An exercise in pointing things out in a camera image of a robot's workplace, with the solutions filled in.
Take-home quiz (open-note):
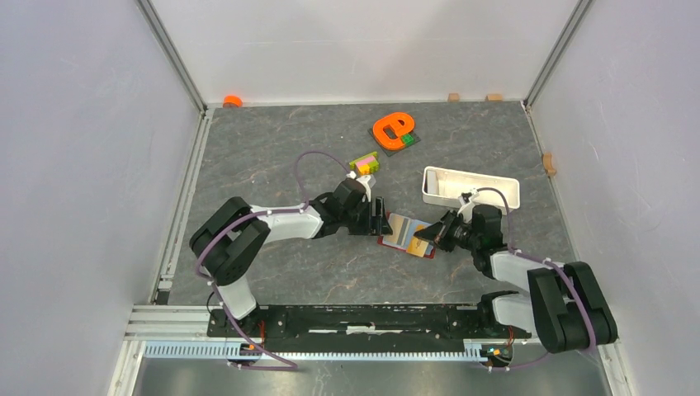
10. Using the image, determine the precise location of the grey slotted cable duct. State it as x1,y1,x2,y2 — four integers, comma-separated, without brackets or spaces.
143,341,485,363

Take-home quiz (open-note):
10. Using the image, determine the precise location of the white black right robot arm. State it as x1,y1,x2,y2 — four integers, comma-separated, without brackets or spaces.
414,204,618,354

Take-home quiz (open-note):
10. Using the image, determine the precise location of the green small block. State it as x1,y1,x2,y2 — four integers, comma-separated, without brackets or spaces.
401,134,415,147

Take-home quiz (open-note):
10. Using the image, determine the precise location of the orange letter e shape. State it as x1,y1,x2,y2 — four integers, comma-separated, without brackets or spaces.
370,112,417,154

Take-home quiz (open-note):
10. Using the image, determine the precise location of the wooden curved piece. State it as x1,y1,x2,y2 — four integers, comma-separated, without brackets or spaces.
542,153,557,177

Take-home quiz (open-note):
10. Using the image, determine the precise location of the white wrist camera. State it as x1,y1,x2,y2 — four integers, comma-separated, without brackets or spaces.
457,189,480,223
347,171,376,201

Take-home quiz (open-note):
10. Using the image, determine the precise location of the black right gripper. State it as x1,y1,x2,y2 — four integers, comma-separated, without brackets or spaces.
414,210,480,253

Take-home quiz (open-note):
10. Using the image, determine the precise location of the red leather card holder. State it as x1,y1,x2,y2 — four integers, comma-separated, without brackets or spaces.
377,213,435,259

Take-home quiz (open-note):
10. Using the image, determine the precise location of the gold VIP credit card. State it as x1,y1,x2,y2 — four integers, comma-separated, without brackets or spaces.
405,236,434,258

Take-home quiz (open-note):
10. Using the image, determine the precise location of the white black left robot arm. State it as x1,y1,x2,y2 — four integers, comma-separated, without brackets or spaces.
189,177,392,337

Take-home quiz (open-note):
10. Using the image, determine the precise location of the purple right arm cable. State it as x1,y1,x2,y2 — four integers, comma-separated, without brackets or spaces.
475,186,598,373

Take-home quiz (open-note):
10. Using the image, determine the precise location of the colourful block stack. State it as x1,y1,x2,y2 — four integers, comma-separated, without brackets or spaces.
348,151,380,176

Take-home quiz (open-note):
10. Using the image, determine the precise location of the white plastic tray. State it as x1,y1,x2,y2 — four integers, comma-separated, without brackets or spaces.
422,166,521,210

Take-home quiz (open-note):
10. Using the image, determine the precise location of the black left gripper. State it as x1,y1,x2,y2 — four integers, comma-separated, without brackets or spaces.
340,196,392,236

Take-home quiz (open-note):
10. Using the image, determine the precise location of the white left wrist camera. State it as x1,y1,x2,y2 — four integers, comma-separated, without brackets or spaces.
347,171,376,201

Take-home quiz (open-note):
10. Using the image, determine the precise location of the orange round cap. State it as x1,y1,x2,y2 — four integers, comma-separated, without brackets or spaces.
222,95,243,108

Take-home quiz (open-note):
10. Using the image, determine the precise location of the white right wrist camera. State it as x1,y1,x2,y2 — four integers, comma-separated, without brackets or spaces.
457,189,480,223

